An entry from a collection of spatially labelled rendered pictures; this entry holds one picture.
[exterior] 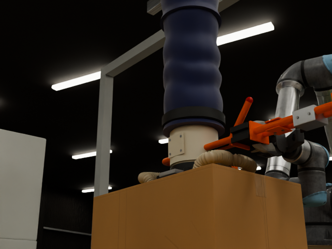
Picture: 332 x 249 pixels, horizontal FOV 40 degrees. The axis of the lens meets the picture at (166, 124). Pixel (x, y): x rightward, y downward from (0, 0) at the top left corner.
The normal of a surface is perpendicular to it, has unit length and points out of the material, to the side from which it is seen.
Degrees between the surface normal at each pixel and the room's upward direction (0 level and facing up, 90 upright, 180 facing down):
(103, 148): 90
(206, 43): 78
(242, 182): 90
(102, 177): 90
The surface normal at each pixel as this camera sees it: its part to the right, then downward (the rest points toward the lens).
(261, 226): 0.64, -0.26
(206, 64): 0.37, -0.64
